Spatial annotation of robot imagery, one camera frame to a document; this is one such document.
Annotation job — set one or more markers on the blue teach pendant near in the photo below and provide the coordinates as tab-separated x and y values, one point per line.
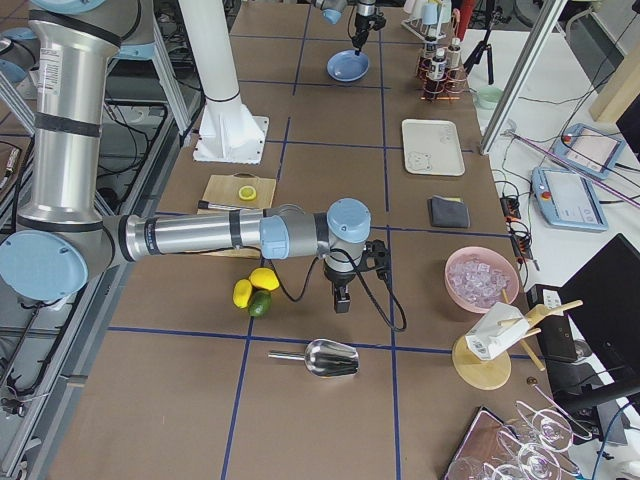
566	200

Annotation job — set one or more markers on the yellow lemon front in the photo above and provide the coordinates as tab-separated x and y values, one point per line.
264	278

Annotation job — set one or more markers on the tea bottle white cap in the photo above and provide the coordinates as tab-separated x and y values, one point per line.
429	51

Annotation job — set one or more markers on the copper wire bottle rack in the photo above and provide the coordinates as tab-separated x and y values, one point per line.
445	89

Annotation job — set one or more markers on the black monitor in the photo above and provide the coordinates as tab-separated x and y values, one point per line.
608	319

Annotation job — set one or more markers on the half lemon slice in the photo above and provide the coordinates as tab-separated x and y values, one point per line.
247	193

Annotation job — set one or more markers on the pink ice bowl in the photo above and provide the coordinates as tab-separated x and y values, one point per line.
476	278

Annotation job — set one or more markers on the aluminium frame post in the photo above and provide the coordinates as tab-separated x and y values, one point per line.
536	40

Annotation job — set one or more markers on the white cup rack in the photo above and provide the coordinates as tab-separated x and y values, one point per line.
431	18

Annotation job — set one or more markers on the black tripod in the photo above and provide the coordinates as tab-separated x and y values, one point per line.
493	15

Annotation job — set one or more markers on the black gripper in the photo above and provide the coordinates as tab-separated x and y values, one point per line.
338	278
362	23

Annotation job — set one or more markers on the green bowl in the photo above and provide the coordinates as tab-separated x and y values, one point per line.
488	97

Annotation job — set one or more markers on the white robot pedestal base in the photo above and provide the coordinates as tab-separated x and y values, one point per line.
228	132

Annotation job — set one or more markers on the blue plate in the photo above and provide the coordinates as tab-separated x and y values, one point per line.
348	66

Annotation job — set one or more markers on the blue teach pendant far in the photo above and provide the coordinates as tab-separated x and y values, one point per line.
589	150

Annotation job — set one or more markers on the wooden stand with carton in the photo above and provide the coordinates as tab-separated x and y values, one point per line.
481	356

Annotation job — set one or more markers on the steel ice scoop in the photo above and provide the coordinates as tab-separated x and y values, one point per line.
324	358

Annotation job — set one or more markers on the yellow lemon rear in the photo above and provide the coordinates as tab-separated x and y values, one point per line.
242	292

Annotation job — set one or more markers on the yellow lemon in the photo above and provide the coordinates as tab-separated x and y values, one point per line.
264	278
242	292

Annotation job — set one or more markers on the wooden cutting board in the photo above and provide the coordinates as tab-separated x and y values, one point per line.
223	189

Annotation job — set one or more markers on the wine glasses on tray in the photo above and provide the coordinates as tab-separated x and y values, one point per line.
532	445

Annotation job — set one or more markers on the cream bear tray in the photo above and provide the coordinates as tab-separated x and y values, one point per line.
432	147

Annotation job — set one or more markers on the green lime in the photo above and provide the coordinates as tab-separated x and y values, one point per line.
259	303

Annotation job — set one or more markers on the blue teach pendant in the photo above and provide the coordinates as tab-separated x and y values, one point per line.
566	200
589	150

